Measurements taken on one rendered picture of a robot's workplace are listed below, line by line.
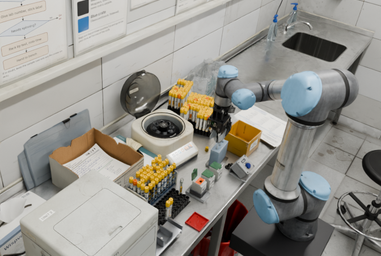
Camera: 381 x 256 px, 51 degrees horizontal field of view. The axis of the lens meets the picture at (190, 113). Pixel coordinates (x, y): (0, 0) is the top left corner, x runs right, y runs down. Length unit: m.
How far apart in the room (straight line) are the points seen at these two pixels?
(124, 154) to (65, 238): 0.62
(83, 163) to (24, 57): 0.51
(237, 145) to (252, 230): 0.50
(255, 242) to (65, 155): 0.82
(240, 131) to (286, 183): 0.76
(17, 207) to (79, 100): 0.48
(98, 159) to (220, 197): 0.53
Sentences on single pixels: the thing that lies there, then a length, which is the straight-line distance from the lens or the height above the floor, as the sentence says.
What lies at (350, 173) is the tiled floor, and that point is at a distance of 3.49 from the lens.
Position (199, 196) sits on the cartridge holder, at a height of 0.90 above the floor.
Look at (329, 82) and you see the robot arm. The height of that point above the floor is 1.58.
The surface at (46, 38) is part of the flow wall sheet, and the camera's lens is 1.50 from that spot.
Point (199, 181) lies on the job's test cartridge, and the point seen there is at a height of 0.95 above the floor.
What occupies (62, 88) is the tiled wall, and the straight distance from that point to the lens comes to 1.64.
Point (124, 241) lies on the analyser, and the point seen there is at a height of 1.17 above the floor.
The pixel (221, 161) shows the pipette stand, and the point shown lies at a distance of 1.85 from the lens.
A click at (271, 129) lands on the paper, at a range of 2.11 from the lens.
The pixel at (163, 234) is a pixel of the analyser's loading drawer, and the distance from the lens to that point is 1.49.
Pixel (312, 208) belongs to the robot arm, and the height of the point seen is 1.11.
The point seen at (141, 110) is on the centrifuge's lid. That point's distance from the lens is 1.94.
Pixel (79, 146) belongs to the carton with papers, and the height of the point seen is 0.97.
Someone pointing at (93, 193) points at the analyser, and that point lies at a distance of 1.26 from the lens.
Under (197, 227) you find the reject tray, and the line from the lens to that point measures 1.57.
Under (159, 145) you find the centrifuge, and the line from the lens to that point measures 1.73.
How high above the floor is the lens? 2.08
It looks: 34 degrees down
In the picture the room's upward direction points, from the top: 7 degrees clockwise
